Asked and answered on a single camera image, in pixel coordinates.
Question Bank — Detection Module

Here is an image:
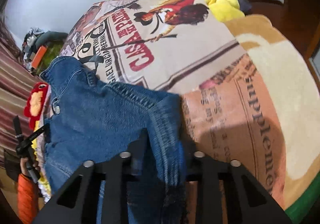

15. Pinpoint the orange box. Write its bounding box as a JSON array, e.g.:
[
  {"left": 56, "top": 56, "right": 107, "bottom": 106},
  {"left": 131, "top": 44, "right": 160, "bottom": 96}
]
[{"left": 31, "top": 45, "right": 48, "bottom": 69}]

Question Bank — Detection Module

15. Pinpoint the left hand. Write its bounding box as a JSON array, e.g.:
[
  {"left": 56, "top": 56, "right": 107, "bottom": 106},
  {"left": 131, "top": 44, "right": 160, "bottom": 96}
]
[{"left": 20, "top": 156, "right": 40, "bottom": 177}]

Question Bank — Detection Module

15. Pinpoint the beige brown fleece blanket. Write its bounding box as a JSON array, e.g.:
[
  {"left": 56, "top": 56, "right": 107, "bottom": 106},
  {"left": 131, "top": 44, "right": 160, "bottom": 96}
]
[{"left": 225, "top": 14, "right": 319, "bottom": 209}]

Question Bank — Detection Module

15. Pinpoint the blue denim jacket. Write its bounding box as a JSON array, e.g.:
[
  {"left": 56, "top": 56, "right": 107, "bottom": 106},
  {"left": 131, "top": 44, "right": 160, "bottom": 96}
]
[{"left": 41, "top": 57, "right": 187, "bottom": 223}]

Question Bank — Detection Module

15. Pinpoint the yellow fleece blanket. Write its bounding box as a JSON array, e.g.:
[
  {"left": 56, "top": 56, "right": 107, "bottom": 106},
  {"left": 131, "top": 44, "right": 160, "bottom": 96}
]
[{"left": 107, "top": 0, "right": 246, "bottom": 23}]

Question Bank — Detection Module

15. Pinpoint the orange left sleeve forearm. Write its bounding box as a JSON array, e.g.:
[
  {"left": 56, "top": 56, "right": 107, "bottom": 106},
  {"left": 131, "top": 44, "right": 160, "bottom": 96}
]
[{"left": 17, "top": 174, "right": 39, "bottom": 224}]

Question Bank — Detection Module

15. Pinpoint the cluttered green covered table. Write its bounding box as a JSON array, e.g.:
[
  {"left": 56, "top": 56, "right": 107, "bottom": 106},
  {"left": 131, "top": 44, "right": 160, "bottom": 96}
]
[{"left": 22, "top": 27, "right": 68, "bottom": 76}]

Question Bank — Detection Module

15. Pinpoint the striped maroon curtain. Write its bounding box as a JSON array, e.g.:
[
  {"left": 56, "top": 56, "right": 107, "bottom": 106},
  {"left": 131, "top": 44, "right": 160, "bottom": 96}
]
[{"left": 0, "top": 20, "right": 40, "bottom": 168}]

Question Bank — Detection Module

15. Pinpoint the red plush toy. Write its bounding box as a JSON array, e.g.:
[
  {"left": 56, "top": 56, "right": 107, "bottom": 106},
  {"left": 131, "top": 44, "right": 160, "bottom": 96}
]
[{"left": 23, "top": 82, "right": 49, "bottom": 130}]

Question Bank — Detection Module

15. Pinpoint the newspaper print bed blanket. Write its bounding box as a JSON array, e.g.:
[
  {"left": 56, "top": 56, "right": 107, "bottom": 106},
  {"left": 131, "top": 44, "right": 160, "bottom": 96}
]
[{"left": 60, "top": 0, "right": 285, "bottom": 205}]

